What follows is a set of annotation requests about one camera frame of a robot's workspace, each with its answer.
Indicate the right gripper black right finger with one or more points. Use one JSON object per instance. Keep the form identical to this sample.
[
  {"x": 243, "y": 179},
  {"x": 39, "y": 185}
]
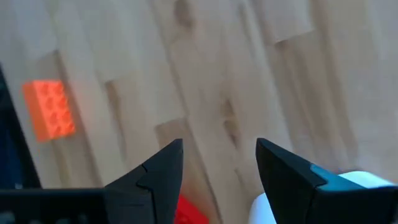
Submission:
[{"x": 295, "y": 193}]

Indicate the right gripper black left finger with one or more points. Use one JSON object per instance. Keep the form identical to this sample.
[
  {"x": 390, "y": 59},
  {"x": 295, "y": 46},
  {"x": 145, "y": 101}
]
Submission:
[{"x": 146, "y": 193}]

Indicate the red toy brick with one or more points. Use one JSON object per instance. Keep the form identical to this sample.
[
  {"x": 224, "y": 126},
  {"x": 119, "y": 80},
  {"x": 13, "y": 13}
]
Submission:
[{"x": 188, "y": 213}]

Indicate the large orange toy brick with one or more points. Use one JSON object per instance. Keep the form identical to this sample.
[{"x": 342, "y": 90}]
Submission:
[{"x": 49, "y": 109}]

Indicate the white plastic storage bin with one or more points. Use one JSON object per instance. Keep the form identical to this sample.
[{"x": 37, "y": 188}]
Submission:
[{"x": 261, "y": 211}]

